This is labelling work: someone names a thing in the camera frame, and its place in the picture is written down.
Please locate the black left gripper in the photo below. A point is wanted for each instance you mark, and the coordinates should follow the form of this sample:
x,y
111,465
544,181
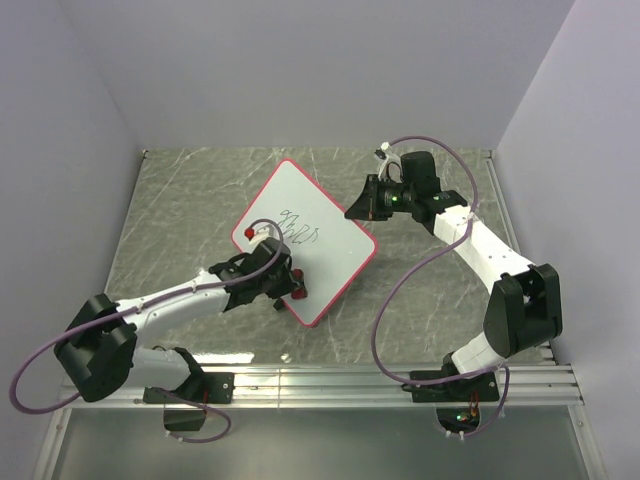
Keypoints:
x,y
288,284

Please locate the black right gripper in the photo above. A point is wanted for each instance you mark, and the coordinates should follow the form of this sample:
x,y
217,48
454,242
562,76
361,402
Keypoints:
x,y
367,206

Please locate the red whiteboard eraser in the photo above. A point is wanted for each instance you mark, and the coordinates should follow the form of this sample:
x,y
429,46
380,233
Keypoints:
x,y
300,291

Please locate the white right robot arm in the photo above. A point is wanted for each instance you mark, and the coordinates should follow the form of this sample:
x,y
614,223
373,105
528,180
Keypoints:
x,y
524,308

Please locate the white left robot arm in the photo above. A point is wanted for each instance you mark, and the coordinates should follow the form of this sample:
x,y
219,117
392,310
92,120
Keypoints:
x,y
106,348

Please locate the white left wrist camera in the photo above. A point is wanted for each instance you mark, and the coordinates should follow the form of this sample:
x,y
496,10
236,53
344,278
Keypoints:
x,y
255,235

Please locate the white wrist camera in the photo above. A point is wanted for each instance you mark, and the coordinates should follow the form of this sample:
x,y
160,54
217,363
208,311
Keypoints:
x,y
255,235
387,159

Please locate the white board with pink frame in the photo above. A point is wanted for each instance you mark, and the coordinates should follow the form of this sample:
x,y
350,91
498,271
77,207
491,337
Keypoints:
x,y
329,249

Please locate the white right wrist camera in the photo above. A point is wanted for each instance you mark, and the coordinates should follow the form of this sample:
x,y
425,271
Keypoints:
x,y
387,159

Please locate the aluminium mounting rail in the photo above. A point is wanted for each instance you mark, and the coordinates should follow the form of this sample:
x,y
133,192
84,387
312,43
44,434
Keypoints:
x,y
361,386

